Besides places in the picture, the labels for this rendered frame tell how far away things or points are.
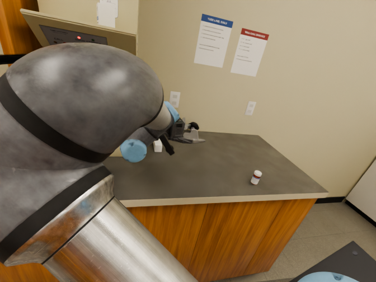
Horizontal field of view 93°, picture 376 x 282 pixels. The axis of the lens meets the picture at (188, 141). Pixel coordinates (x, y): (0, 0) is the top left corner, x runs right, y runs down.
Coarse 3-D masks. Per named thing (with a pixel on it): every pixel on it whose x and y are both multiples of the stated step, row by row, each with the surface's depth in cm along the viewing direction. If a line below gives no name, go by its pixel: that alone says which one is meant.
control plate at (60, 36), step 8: (48, 32) 57; (56, 32) 57; (64, 32) 57; (72, 32) 57; (80, 32) 57; (48, 40) 60; (56, 40) 60; (64, 40) 60; (72, 40) 60; (80, 40) 60; (88, 40) 60; (96, 40) 60; (104, 40) 61
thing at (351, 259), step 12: (336, 252) 39; (348, 252) 38; (360, 252) 37; (324, 264) 39; (336, 264) 38; (348, 264) 37; (360, 264) 36; (372, 264) 35; (300, 276) 40; (348, 276) 36; (360, 276) 35; (372, 276) 34
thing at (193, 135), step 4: (192, 132) 70; (196, 132) 70; (184, 136) 72; (188, 136) 72; (192, 136) 71; (196, 136) 71; (192, 140) 71; (196, 140) 71; (200, 140) 72; (204, 140) 73
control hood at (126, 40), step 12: (24, 12) 51; (36, 12) 52; (36, 24) 54; (48, 24) 54; (60, 24) 55; (72, 24) 55; (84, 24) 55; (96, 24) 56; (36, 36) 58; (108, 36) 59; (120, 36) 59; (132, 36) 60; (120, 48) 64; (132, 48) 64
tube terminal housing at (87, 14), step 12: (48, 0) 59; (60, 0) 60; (72, 0) 60; (84, 0) 61; (96, 0) 62; (120, 0) 63; (132, 0) 64; (48, 12) 60; (60, 12) 61; (72, 12) 62; (84, 12) 62; (96, 12) 63; (120, 12) 64; (132, 12) 65; (120, 24) 66; (132, 24) 67; (120, 156) 92
